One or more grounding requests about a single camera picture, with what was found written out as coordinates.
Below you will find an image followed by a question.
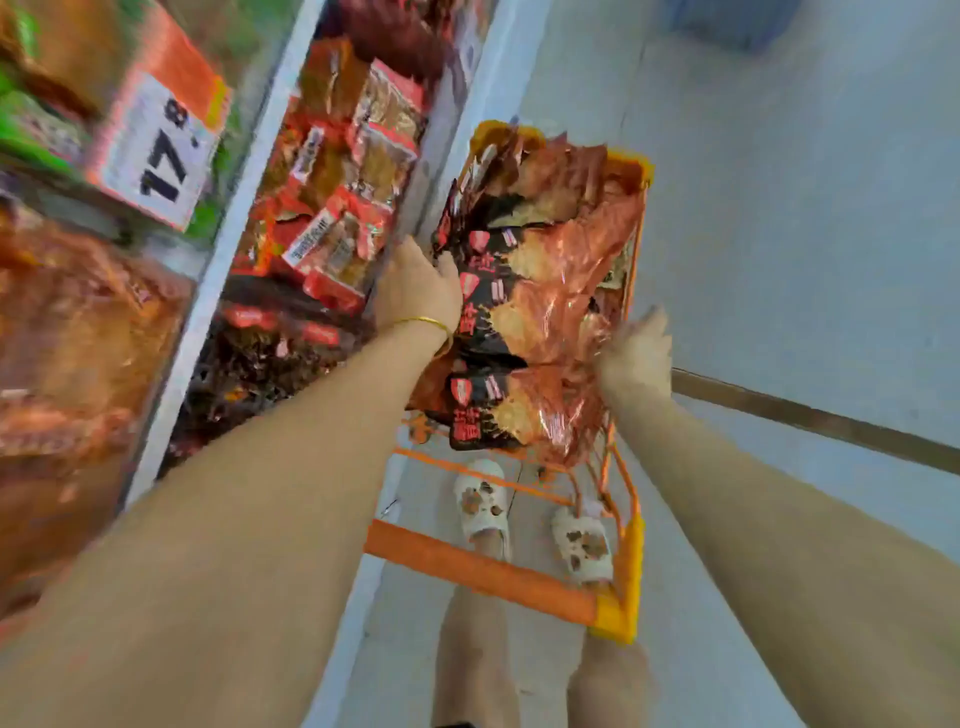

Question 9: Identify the person's right hand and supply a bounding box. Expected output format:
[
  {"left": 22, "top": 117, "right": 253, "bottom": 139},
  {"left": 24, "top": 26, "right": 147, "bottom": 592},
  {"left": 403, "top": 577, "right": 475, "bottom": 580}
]
[{"left": 595, "top": 307, "right": 675, "bottom": 404}]

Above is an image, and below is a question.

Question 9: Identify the person's left hand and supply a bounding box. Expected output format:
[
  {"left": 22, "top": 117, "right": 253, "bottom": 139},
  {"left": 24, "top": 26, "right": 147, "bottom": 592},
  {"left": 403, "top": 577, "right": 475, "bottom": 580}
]
[{"left": 372, "top": 235, "right": 464, "bottom": 339}]

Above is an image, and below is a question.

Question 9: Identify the pile of black orange snacks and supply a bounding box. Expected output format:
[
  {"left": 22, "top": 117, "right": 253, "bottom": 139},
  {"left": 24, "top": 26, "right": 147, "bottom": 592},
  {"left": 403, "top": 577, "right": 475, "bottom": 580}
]
[{"left": 408, "top": 132, "right": 647, "bottom": 470}]

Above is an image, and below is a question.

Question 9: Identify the orange shopping cart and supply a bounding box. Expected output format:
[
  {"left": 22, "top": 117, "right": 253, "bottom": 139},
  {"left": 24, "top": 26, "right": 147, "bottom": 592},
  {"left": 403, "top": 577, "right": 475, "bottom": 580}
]
[{"left": 364, "top": 120, "right": 657, "bottom": 647}]

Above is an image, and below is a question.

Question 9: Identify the person's right forearm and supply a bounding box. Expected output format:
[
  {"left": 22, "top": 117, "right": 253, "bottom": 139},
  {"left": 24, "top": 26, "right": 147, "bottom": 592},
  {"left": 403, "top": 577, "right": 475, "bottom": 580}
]
[{"left": 604, "top": 375, "right": 960, "bottom": 728}]

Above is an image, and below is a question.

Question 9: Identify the person's left forearm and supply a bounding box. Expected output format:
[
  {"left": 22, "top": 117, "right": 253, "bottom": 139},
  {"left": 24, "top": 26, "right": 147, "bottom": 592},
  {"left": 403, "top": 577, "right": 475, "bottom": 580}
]
[{"left": 0, "top": 318, "right": 452, "bottom": 728}]

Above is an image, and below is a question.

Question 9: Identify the person's right white sandal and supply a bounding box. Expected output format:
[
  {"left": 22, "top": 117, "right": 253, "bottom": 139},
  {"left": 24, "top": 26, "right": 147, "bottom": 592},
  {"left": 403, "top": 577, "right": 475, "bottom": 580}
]
[{"left": 549, "top": 505, "right": 618, "bottom": 588}]

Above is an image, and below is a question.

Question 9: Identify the person's white sandal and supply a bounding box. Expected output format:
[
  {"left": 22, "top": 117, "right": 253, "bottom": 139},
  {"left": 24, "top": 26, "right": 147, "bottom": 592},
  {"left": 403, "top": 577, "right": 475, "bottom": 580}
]
[
  {"left": 453, "top": 457, "right": 513, "bottom": 564},
  {"left": 549, "top": 505, "right": 618, "bottom": 588}
]

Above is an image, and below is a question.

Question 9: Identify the person's left white sandal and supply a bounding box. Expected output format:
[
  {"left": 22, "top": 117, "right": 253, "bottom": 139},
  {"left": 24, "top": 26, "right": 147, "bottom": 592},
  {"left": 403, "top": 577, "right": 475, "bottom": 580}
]
[{"left": 453, "top": 457, "right": 513, "bottom": 564}]

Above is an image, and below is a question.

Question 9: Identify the person's right leg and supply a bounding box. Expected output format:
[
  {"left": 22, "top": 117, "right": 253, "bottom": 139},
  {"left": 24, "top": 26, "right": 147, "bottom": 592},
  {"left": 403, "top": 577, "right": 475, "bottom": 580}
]
[{"left": 565, "top": 577, "right": 657, "bottom": 728}]

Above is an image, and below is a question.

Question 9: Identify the person's leg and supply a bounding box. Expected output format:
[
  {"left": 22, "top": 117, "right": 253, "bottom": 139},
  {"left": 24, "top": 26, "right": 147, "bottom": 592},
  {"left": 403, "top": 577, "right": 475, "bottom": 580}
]
[
  {"left": 430, "top": 552, "right": 522, "bottom": 728},
  {"left": 565, "top": 577, "right": 657, "bottom": 728}
]

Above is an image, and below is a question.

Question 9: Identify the person's left leg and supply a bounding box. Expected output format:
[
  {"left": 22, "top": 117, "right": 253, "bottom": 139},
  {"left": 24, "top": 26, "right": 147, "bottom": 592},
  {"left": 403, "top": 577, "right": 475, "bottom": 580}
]
[{"left": 430, "top": 552, "right": 522, "bottom": 728}]

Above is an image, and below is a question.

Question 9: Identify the heap of red white packets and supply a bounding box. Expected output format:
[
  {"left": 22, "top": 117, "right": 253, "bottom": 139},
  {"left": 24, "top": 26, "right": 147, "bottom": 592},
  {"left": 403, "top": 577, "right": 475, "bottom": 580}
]
[{"left": 229, "top": 33, "right": 432, "bottom": 317}]

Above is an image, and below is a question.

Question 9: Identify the heap of dark brown packets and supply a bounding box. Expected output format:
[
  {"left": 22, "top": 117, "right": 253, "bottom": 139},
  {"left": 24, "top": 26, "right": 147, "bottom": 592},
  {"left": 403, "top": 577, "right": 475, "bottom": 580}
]
[{"left": 162, "top": 292, "right": 369, "bottom": 470}]

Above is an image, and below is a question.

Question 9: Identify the large white orange price tag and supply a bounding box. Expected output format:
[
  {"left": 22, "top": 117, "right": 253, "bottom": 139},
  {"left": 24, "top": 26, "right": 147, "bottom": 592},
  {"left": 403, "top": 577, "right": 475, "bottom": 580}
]
[{"left": 82, "top": 4, "right": 236, "bottom": 231}]

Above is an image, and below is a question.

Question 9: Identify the heap of orange brown packets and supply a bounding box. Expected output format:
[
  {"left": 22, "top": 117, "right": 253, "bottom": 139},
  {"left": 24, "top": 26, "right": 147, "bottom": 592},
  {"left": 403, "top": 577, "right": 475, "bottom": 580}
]
[{"left": 0, "top": 210, "right": 194, "bottom": 617}]

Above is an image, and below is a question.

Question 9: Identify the stack of green packets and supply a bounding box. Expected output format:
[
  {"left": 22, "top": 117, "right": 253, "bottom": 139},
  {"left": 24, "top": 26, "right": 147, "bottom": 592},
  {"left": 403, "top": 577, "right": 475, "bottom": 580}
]
[{"left": 0, "top": 60, "right": 95, "bottom": 179}]

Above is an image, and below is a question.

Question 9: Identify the gold bracelet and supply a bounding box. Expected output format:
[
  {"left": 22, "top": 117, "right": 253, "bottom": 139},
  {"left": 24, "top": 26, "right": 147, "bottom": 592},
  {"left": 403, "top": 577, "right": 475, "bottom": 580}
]
[{"left": 387, "top": 312, "right": 456, "bottom": 359}]

